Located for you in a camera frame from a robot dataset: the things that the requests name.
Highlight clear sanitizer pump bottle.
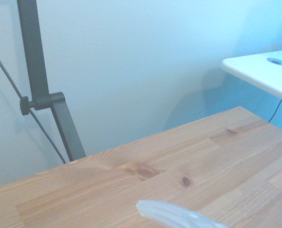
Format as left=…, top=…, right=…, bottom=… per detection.
left=136, top=199, right=230, bottom=228

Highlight white side table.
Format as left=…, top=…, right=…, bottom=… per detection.
left=221, top=48, right=282, bottom=105

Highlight dark green camera stand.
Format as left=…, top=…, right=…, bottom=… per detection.
left=16, top=0, right=87, bottom=162

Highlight thin black cable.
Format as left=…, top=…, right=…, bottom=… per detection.
left=267, top=99, right=282, bottom=124

